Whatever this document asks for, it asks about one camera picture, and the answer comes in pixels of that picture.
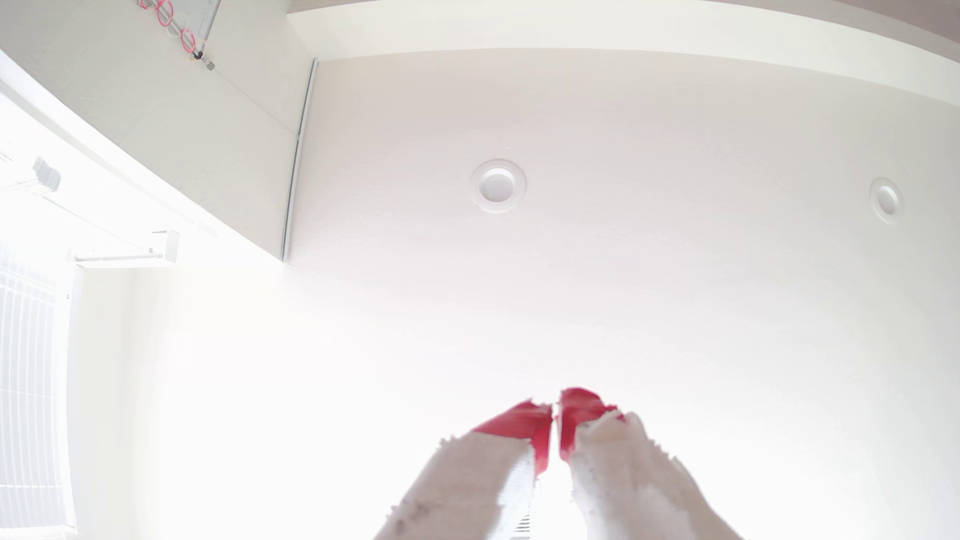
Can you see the round recessed ceiling light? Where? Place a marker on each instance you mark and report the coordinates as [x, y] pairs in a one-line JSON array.
[[886, 199], [497, 185]]

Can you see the white window blind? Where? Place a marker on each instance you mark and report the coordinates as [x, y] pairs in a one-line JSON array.
[[30, 390]]

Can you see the wall board with red loops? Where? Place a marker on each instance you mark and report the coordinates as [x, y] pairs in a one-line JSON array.
[[191, 19]]

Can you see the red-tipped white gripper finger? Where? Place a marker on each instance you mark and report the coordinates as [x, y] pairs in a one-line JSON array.
[[480, 480], [630, 480]]

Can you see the white curtain rod bracket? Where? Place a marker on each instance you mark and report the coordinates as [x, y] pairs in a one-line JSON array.
[[41, 176]]

